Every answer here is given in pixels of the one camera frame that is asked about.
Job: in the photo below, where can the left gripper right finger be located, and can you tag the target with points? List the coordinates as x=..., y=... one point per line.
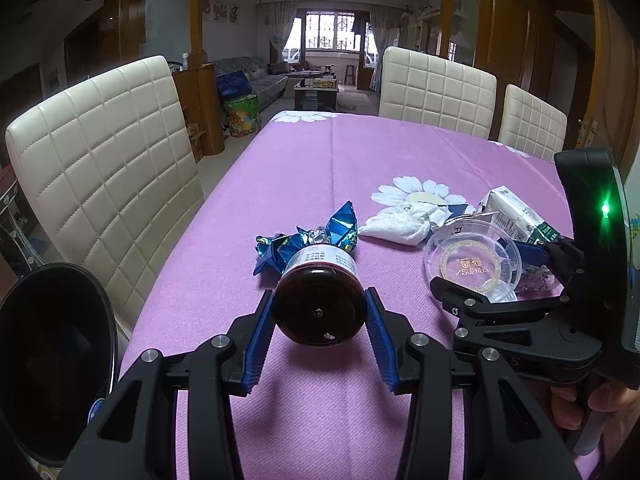
x=506, y=433

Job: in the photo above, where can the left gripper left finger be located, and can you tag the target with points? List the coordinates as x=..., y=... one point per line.
x=133, y=435

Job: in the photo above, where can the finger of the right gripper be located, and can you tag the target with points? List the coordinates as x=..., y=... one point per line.
x=460, y=301
x=561, y=257

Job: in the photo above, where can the clear round plastic lid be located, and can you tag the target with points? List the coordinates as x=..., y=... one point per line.
x=477, y=255

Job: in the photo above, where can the green white milk carton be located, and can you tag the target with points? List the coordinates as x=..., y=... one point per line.
x=516, y=218

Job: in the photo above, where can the white tissue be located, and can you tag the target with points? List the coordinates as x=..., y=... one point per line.
x=406, y=224

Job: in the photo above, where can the black trash bin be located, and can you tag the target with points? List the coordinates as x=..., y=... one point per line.
x=58, y=356

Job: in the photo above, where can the blue candy wrapper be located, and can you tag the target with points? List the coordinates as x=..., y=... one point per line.
x=276, y=252

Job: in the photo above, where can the dark brown pill bottle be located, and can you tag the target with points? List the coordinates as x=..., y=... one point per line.
x=319, y=301

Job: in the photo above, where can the silver foil wrapper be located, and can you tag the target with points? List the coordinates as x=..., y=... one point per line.
x=536, y=279

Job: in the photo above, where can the blue white torn box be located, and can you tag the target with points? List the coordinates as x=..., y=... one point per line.
x=466, y=211

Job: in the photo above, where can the right hand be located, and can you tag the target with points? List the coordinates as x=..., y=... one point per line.
x=612, y=398

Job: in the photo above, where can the cream chair far right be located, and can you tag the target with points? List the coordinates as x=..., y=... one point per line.
x=531, y=126

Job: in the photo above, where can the cream chair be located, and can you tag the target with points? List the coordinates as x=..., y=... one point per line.
x=108, y=170
x=426, y=89
x=531, y=126

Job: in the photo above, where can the wooden door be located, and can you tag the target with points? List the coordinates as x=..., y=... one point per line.
x=612, y=116

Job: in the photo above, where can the cream chair far middle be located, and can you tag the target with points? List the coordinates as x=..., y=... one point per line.
x=426, y=89

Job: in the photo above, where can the coffee table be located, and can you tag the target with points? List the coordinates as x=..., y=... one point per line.
x=318, y=95

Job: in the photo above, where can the cream chair left side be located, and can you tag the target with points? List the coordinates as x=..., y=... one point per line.
x=108, y=170

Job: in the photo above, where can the colourful bag on floor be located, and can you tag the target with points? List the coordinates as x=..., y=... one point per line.
x=243, y=115

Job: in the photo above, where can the grey sofa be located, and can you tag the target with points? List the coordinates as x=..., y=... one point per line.
x=267, y=87

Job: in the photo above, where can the blue box by sofa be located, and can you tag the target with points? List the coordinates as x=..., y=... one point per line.
x=233, y=85

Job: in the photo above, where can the wooden cabinet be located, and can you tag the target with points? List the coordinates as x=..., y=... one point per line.
x=198, y=95

